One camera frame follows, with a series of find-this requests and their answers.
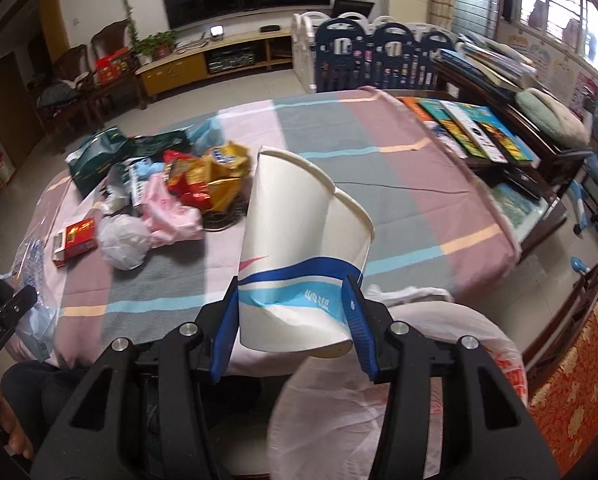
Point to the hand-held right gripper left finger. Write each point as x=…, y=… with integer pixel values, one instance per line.
x=224, y=332

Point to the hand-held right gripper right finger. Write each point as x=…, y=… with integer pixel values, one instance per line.
x=359, y=327

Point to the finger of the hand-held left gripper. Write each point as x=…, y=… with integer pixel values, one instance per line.
x=6, y=322

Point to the white plastic bag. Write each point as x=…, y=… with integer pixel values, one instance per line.
x=324, y=410
x=124, y=242

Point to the white blue paper cup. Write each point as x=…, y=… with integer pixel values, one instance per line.
x=299, y=220

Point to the person's left hand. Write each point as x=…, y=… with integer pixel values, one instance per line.
x=1, y=417

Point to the clear plastic bag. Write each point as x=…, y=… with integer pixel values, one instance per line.
x=34, y=310

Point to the round metal coaster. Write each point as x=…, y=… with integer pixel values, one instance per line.
x=224, y=221

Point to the red cigarette box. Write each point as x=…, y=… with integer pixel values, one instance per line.
x=79, y=237

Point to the pink plastic bag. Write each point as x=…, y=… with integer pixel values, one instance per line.
x=166, y=215

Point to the crumpled white plastic bag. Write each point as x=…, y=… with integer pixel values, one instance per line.
x=124, y=242

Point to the yellow snack bag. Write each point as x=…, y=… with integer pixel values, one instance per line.
x=224, y=185

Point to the red white bag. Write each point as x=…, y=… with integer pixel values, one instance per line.
x=1, y=166

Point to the white blue medicine box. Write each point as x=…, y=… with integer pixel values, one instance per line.
x=129, y=182

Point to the dark green tissue pack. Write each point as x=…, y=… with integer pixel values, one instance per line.
x=91, y=165

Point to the dark green foil bag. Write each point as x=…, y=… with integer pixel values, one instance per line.
x=154, y=144

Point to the red gold patterned cloth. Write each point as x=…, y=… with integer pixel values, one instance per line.
x=579, y=385

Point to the row of picture books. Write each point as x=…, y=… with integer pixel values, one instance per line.
x=474, y=130

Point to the small blue toy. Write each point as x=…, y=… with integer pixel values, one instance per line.
x=580, y=265

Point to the dark wooden bench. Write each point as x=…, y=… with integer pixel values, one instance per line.
x=549, y=162

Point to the blue scooter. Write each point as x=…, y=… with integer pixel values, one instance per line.
x=586, y=210

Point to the navy baby fence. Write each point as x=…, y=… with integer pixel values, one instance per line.
x=379, y=60

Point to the wooden television cabinet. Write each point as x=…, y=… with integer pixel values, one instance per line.
x=174, y=67

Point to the dark wooden chair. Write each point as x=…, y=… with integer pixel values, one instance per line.
x=114, y=35
x=74, y=60

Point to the red gift box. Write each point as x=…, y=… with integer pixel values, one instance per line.
x=115, y=65

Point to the white baby fence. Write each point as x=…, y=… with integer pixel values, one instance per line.
x=301, y=50

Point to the grey green cushion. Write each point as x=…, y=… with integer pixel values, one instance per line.
x=554, y=117

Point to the pile of books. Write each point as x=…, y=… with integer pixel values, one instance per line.
x=494, y=67

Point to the potted green plant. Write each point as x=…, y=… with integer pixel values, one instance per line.
x=156, y=45

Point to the small white clock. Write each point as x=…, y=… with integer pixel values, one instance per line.
x=216, y=32

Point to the black set-top box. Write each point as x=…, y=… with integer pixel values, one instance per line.
x=270, y=28

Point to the black monitor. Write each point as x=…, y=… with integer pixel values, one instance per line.
x=353, y=9

